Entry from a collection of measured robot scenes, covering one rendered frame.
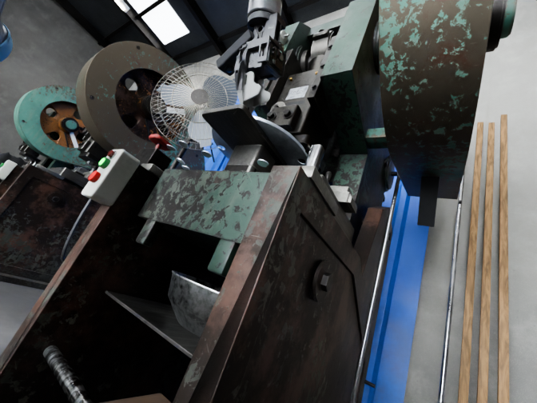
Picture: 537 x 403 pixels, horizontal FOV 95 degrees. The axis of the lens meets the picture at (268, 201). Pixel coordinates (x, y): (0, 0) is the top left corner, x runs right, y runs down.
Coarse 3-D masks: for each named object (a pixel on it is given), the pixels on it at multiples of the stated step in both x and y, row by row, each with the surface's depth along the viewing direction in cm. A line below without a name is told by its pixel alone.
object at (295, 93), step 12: (312, 72) 84; (288, 84) 87; (300, 84) 84; (288, 96) 83; (300, 96) 80; (276, 108) 78; (288, 108) 75; (300, 108) 77; (276, 120) 75; (288, 120) 72; (300, 120) 74; (312, 120) 77; (288, 132) 74; (300, 132) 72; (312, 132) 78
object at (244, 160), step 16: (208, 112) 59; (224, 112) 56; (240, 112) 54; (224, 128) 62; (240, 128) 59; (256, 128) 57; (240, 144) 66; (256, 144) 63; (272, 144) 62; (240, 160) 63; (256, 160) 61; (272, 160) 66
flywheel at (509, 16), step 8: (496, 0) 62; (504, 0) 62; (512, 0) 63; (496, 8) 62; (504, 8) 62; (512, 8) 63; (496, 16) 63; (504, 16) 64; (512, 16) 63; (496, 24) 64; (504, 24) 65; (512, 24) 64; (496, 32) 64; (504, 32) 66; (488, 40) 66; (496, 40) 66; (488, 48) 69; (496, 48) 70
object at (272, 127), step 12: (264, 120) 56; (216, 132) 67; (276, 132) 58; (216, 144) 74; (276, 144) 62; (288, 144) 60; (300, 144) 59; (228, 156) 78; (288, 156) 65; (300, 156) 63
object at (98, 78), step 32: (96, 64) 147; (128, 64) 160; (160, 64) 176; (96, 96) 148; (128, 96) 168; (160, 96) 186; (96, 128) 151; (128, 128) 163; (96, 160) 182; (192, 160) 204; (0, 192) 167; (32, 192) 145; (64, 192) 156; (0, 224) 136; (32, 224) 146; (64, 224) 158; (0, 256) 137; (32, 256) 147
